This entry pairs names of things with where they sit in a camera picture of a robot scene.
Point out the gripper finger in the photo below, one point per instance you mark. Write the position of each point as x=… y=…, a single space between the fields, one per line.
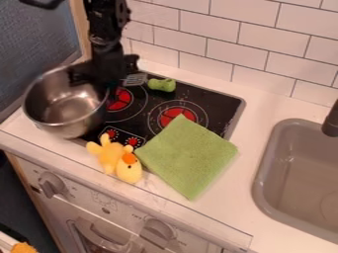
x=134 y=79
x=78 y=75

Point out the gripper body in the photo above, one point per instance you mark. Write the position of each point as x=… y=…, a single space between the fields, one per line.
x=108 y=67

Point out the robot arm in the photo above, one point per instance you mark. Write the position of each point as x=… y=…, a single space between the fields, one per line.
x=105 y=23

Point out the silver pot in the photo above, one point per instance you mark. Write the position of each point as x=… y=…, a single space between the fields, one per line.
x=61 y=105

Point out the green toy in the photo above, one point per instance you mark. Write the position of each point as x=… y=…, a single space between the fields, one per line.
x=162 y=84

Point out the toy stove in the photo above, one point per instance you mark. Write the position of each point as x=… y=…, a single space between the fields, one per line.
x=207 y=105

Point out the yellow plush duck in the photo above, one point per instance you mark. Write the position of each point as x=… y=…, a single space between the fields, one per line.
x=116 y=159

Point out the green cloth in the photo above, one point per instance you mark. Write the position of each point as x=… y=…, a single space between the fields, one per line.
x=187 y=156

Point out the yellow toy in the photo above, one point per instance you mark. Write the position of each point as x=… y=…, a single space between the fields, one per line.
x=23 y=248

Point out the toy sink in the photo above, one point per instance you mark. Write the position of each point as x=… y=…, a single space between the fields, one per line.
x=299 y=178

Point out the tap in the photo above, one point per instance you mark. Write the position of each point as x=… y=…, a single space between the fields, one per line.
x=331 y=122

